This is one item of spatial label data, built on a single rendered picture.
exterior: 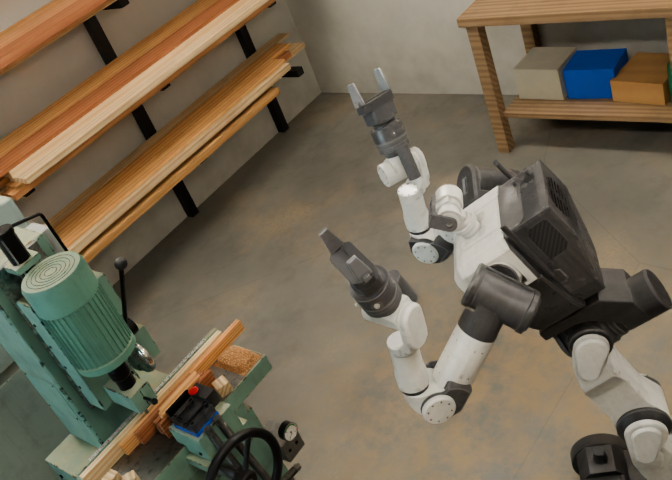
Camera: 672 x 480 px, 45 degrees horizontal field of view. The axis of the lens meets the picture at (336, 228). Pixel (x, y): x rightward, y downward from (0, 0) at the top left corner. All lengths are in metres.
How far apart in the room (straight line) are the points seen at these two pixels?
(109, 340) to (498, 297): 1.06
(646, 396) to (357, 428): 1.47
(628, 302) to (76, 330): 1.38
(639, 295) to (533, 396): 1.34
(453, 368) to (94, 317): 0.95
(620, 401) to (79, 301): 1.43
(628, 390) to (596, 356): 0.19
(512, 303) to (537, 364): 1.72
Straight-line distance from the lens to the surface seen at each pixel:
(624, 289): 2.10
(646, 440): 2.38
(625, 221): 4.08
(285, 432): 2.62
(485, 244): 1.88
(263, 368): 2.57
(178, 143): 4.84
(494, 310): 1.77
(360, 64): 5.90
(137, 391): 2.42
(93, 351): 2.27
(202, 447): 2.35
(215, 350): 2.62
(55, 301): 2.18
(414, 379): 1.82
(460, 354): 1.82
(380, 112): 2.14
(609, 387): 2.27
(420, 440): 3.34
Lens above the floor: 2.48
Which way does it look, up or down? 32 degrees down
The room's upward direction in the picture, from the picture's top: 23 degrees counter-clockwise
